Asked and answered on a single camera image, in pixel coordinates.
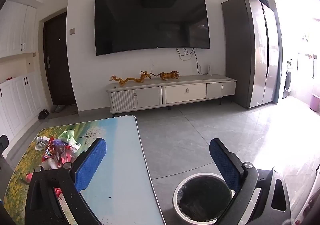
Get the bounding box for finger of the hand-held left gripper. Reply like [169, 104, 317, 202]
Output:
[0, 134, 10, 159]

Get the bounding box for pink plastic wrapper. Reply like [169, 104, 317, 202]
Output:
[58, 148, 77, 168]

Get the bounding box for white trash can black liner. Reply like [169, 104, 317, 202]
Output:
[172, 172, 237, 223]

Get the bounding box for landscape printed table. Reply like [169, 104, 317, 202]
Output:
[4, 115, 166, 225]

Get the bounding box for dark brown entrance door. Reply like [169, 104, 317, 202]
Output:
[43, 12, 77, 107]

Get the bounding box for purple tinted clear plastic bag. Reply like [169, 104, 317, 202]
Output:
[53, 139, 75, 161]

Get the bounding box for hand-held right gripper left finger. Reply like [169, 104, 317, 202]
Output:
[24, 138, 107, 225]

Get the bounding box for washing machine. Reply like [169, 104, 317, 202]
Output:
[282, 59, 293, 99]

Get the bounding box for white wall cabinet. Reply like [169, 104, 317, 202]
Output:
[0, 0, 37, 59]

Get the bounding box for black wall television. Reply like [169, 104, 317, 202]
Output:
[94, 0, 211, 57]

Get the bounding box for red snack packet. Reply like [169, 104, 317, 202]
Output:
[42, 137, 60, 163]

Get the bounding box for white television cabinet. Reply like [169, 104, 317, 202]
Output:
[105, 75, 237, 117]

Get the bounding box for purple bin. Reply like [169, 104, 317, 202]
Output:
[309, 92, 320, 112]

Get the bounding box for white plastic film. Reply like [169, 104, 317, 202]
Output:
[40, 159, 60, 171]

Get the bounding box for golden tiger figurine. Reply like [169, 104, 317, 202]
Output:
[153, 71, 181, 81]

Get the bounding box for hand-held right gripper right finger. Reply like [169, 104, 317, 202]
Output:
[209, 138, 292, 225]

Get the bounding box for television cables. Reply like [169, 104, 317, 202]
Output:
[176, 47, 208, 75]

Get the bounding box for golden dragon figurine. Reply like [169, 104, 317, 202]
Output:
[109, 71, 152, 87]

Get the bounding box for silver grey refrigerator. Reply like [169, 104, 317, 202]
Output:
[221, 0, 280, 109]

